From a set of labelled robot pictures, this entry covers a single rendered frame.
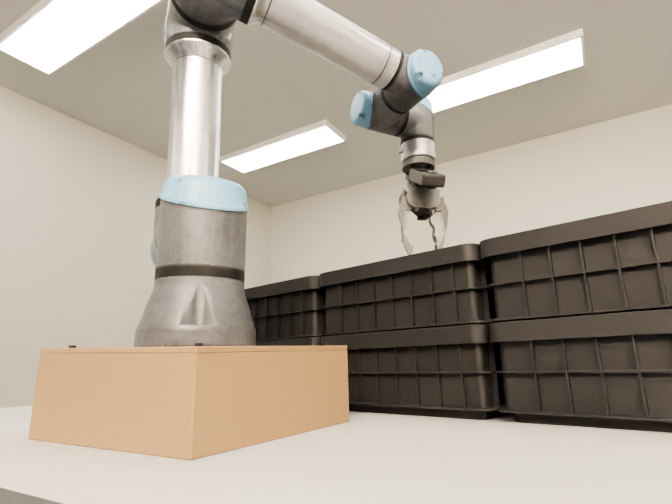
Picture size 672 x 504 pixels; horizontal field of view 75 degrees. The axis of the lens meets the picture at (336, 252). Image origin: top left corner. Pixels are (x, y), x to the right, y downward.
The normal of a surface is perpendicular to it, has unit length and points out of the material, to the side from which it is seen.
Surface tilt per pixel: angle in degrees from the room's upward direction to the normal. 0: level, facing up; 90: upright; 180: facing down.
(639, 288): 90
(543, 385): 90
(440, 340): 90
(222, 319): 75
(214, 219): 92
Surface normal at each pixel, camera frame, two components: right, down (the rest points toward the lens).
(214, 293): 0.50, -0.47
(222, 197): 0.62, -0.22
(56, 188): 0.85, -0.15
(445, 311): -0.66, -0.17
